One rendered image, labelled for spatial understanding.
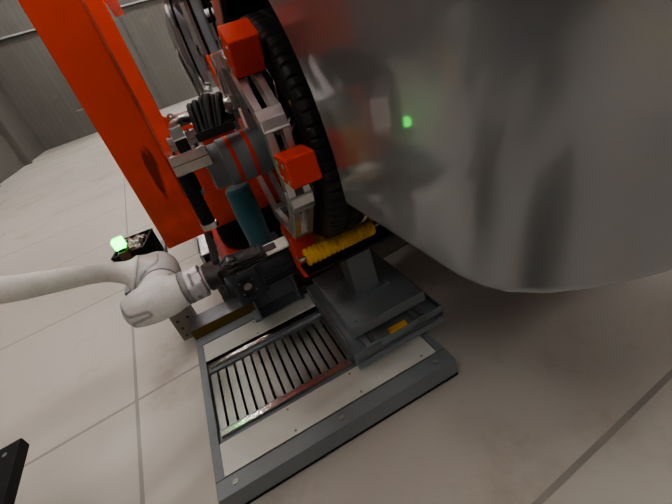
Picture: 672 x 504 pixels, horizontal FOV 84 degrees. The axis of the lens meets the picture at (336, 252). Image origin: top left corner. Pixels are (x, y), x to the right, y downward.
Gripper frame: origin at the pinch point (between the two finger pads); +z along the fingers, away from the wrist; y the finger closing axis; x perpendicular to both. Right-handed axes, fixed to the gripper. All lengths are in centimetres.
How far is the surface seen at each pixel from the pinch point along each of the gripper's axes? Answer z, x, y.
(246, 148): 4.6, 27.4, 6.7
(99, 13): -25, 251, -112
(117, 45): -24, 237, -127
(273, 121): 10.1, 18.0, 26.5
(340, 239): 20.3, -2.8, -12.5
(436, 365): 31, -52, -27
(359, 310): 19.2, -23.5, -34.9
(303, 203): 10.2, 3.2, 11.6
